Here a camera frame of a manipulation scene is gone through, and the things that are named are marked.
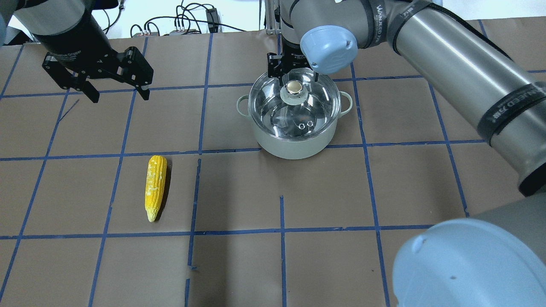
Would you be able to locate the aluminium frame post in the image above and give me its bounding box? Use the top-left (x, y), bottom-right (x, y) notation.
top-left (263, 0), bottom-right (282, 35)

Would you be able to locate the yellow corn cob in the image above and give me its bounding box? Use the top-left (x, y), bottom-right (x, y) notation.
top-left (144, 155), bottom-right (167, 222)

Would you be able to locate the glass pot lid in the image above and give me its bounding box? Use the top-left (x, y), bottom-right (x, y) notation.
top-left (247, 68), bottom-right (348, 141)

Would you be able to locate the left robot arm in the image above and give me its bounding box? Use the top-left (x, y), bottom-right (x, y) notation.
top-left (1, 0), bottom-right (154, 103)

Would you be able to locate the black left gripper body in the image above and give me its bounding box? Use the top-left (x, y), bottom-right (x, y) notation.
top-left (33, 9), bottom-right (154, 86)

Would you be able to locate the black power adapter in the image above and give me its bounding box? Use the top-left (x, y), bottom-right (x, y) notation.
top-left (206, 8), bottom-right (220, 33)

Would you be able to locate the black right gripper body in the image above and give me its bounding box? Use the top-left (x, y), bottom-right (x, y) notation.
top-left (267, 41), bottom-right (310, 78)

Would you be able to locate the pale green cooking pot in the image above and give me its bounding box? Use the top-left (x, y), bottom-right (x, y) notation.
top-left (236, 68), bottom-right (353, 160)

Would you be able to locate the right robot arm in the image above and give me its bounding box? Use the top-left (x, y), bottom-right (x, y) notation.
top-left (265, 0), bottom-right (546, 307)

